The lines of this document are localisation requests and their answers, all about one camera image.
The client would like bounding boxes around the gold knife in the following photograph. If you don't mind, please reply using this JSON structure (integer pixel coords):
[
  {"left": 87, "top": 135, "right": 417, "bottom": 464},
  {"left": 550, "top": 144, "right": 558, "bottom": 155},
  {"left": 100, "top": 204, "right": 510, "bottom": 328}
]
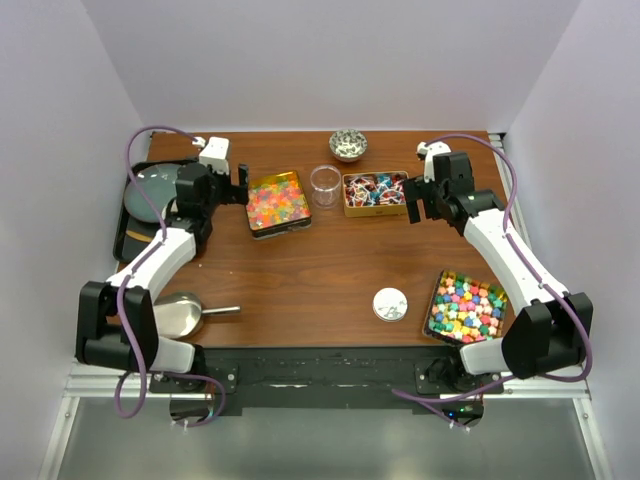
[{"left": 125, "top": 229, "right": 153, "bottom": 243}]

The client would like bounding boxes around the grey-blue plate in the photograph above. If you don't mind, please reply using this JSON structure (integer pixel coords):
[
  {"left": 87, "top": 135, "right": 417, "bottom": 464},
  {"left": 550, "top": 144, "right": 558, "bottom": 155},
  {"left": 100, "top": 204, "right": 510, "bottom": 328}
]
[{"left": 124, "top": 163, "right": 180, "bottom": 223}]

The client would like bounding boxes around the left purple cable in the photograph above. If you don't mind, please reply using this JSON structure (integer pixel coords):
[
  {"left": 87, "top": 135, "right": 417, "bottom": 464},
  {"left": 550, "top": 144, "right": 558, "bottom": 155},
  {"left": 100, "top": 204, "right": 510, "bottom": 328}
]
[{"left": 114, "top": 124, "right": 199, "bottom": 420}]

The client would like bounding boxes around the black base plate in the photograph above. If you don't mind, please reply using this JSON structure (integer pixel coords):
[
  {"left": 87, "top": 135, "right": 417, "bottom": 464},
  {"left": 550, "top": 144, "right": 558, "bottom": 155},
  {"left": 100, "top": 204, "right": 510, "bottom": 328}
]
[{"left": 148, "top": 344, "right": 506, "bottom": 419}]

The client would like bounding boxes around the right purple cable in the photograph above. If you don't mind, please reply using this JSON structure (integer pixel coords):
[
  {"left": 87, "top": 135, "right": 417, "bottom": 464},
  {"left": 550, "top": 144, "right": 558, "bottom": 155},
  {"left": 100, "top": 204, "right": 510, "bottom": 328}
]
[{"left": 392, "top": 133, "right": 596, "bottom": 419}]

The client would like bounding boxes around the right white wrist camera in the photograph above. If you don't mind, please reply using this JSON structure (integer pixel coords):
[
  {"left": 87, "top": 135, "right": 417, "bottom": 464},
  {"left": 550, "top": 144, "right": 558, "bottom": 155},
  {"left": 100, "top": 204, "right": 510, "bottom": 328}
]
[{"left": 416, "top": 141, "right": 451, "bottom": 182}]

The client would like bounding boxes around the purple cable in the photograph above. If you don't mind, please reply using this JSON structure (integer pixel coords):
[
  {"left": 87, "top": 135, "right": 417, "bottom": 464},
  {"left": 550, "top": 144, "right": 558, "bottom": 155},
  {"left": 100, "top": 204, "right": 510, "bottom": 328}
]
[
  {"left": 114, "top": 124, "right": 199, "bottom": 420},
  {"left": 392, "top": 133, "right": 596, "bottom": 419}
]

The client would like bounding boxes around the tin of translucent star candies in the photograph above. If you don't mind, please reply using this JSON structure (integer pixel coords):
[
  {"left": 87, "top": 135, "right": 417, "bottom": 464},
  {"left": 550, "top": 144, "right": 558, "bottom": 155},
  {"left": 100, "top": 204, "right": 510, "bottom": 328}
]
[{"left": 246, "top": 171, "right": 312, "bottom": 239}]

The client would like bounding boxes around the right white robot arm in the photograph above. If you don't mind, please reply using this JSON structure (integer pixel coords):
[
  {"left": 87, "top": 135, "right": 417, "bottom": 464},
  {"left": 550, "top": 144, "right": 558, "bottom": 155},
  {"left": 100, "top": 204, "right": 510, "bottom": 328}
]
[{"left": 403, "top": 142, "right": 593, "bottom": 393}]

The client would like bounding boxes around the patterned ceramic bowl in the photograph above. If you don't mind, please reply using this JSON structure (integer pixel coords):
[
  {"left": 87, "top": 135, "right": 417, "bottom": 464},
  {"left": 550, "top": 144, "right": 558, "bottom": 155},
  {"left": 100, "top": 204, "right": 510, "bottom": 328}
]
[{"left": 329, "top": 129, "right": 368, "bottom": 163}]

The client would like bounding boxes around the gold tin of wrapped candies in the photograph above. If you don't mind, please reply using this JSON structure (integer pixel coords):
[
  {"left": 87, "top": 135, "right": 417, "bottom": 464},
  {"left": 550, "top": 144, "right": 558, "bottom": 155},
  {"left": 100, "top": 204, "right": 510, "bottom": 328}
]
[{"left": 342, "top": 171, "right": 408, "bottom": 218}]

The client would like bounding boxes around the white jar lid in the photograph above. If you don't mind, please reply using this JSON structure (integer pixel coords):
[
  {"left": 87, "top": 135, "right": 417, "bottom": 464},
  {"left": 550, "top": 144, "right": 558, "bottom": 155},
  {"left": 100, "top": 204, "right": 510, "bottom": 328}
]
[{"left": 372, "top": 287, "right": 408, "bottom": 322}]

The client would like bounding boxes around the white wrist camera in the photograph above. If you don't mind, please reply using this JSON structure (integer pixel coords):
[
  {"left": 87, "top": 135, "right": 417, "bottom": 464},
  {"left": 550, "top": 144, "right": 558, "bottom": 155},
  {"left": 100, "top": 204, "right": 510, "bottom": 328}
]
[
  {"left": 192, "top": 136, "right": 231, "bottom": 175},
  {"left": 416, "top": 141, "right": 451, "bottom": 182}
]

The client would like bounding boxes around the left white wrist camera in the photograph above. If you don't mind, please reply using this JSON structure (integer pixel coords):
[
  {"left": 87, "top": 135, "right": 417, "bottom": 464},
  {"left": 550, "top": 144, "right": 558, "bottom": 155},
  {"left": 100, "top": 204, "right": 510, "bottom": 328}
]
[{"left": 192, "top": 136, "right": 231, "bottom": 175}]

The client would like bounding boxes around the tray of paper stars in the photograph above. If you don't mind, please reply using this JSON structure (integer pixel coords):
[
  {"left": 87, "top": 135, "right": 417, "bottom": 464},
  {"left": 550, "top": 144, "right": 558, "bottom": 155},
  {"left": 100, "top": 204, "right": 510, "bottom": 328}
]
[{"left": 423, "top": 270, "right": 509, "bottom": 346}]

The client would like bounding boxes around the black serving tray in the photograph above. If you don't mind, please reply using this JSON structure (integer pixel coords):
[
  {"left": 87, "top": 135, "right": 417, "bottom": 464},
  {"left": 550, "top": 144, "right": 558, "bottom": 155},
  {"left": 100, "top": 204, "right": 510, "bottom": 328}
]
[{"left": 113, "top": 157, "right": 196, "bottom": 263}]

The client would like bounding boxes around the clear plastic jar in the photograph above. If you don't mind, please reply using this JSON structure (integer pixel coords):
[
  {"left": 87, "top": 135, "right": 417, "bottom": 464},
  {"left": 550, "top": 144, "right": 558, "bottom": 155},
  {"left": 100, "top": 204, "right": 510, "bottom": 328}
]
[{"left": 310, "top": 165, "right": 341, "bottom": 209}]

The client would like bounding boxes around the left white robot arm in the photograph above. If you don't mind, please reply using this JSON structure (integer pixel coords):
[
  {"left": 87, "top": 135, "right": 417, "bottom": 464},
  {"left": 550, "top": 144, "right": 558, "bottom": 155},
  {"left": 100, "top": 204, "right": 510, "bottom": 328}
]
[{"left": 75, "top": 162, "right": 249, "bottom": 392}]

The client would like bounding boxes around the metal scoop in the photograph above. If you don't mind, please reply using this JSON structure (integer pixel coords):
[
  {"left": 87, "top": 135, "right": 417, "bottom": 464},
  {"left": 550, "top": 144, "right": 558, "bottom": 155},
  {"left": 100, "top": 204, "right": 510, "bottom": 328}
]
[{"left": 153, "top": 292, "right": 241, "bottom": 340}]

